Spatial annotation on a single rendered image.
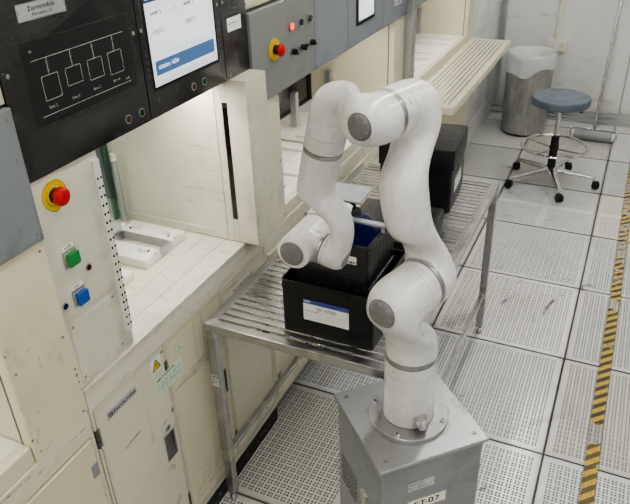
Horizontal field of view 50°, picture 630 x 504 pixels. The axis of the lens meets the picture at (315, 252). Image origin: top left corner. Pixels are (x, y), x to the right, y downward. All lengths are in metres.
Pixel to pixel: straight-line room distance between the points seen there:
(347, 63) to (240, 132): 1.48
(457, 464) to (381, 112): 0.86
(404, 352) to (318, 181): 0.42
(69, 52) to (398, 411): 1.05
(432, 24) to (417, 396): 3.56
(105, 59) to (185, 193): 0.78
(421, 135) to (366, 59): 2.05
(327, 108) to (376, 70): 2.01
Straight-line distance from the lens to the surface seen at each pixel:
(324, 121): 1.41
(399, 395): 1.59
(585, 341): 3.33
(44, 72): 1.45
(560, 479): 2.68
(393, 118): 1.25
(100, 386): 1.75
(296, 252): 1.57
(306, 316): 1.91
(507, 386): 3.00
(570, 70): 5.93
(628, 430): 2.94
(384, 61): 3.36
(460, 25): 4.80
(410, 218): 1.36
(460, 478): 1.74
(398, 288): 1.38
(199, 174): 2.17
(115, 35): 1.60
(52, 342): 1.58
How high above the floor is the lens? 1.93
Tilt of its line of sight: 30 degrees down
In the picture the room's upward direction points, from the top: 2 degrees counter-clockwise
